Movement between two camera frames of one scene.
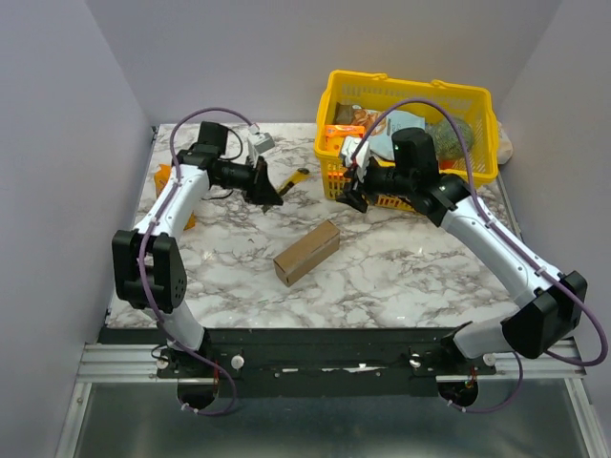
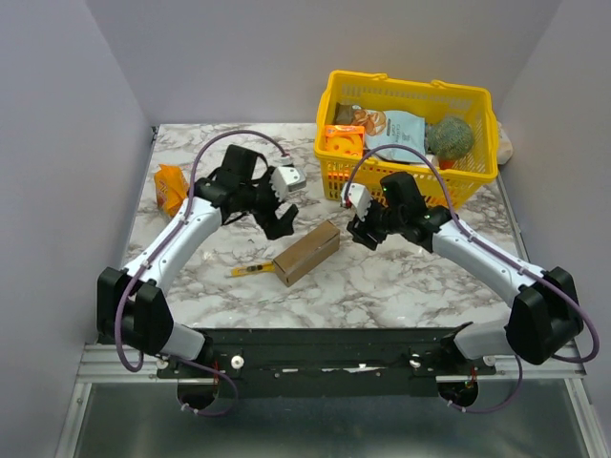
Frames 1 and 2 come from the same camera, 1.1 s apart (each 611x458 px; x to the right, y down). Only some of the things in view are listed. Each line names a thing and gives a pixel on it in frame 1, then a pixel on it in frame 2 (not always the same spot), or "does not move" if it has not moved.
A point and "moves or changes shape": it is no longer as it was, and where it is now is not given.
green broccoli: x=447 y=140 does not move
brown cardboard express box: x=307 y=253 does not move
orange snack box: x=334 y=135 does not move
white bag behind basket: x=505 y=148 does not move
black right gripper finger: x=357 y=200 → x=362 y=234
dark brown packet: x=343 y=114 does not move
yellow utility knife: x=302 y=175 moves or changes shape
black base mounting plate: x=313 y=362 does not move
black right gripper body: x=362 y=182 → x=368 y=226
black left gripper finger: x=260 y=188 → x=276 y=228
